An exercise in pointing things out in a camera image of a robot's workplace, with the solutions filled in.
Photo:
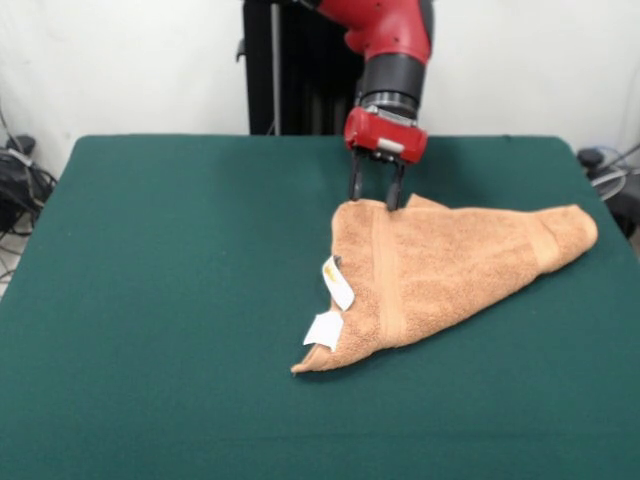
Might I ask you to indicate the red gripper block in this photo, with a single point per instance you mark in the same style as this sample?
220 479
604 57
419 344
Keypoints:
385 136

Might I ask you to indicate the tan terry towel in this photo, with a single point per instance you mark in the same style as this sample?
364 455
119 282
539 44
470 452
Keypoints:
450 270

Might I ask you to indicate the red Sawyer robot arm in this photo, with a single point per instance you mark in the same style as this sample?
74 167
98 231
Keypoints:
395 50

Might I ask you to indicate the dark green table cloth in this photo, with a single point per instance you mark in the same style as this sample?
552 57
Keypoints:
150 300

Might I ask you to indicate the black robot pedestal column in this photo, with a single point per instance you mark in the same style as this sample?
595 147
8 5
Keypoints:
285 75

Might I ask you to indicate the black pedestal caster foot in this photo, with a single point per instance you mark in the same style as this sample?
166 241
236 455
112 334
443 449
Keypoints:
591 158
21 143

